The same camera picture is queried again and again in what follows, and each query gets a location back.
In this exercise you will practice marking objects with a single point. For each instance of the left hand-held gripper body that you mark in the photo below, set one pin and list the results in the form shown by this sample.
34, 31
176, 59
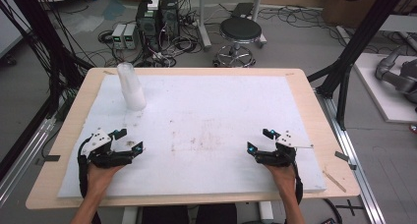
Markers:
98, 142

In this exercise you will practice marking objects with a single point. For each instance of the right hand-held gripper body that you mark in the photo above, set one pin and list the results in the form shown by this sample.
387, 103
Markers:
278, 153

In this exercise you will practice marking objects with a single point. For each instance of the person's right hand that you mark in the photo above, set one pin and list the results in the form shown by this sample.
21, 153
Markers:
283, 179

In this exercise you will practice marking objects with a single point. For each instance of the person's left hand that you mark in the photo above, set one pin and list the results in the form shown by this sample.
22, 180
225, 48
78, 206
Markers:
98, 179

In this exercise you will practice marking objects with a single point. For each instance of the black tape strip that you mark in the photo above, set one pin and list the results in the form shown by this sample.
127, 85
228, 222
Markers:
52, 158

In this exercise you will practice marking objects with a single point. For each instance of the white table leg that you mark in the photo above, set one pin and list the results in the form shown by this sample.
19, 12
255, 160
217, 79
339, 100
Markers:
266, 212
130, 215

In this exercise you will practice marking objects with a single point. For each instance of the white foam mat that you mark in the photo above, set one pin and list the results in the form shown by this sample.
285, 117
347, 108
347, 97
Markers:
203, 112

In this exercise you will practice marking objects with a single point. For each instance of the grey tape strip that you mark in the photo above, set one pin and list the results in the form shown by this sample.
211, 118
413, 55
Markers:
342, 156

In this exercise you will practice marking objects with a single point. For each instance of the person's dark trousers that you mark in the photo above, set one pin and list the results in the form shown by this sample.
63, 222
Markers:
183, 215

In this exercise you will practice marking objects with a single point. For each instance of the black tape cross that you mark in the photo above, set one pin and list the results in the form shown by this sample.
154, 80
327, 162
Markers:
350, 207

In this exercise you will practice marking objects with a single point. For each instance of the grey bench power supply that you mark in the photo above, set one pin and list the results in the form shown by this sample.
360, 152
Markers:
118, 35
131, 36

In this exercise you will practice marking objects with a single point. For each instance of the black round stool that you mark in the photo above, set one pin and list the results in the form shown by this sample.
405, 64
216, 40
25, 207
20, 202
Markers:
241, 29

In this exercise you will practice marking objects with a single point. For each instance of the black computer tower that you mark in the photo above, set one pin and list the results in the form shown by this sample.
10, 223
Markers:
147, 24
169, 16

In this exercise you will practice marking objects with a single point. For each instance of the white platform board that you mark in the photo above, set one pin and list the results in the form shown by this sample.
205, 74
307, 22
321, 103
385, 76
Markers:
383, 99

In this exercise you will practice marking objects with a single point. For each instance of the white box on tower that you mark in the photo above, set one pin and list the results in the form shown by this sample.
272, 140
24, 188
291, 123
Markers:
153, 3

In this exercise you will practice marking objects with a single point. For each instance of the cardboard box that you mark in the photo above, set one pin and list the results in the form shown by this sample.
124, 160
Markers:
347, 4

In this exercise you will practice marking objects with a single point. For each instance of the aluminium floor rail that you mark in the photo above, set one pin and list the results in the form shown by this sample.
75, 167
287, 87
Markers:
354, 158
23, 158

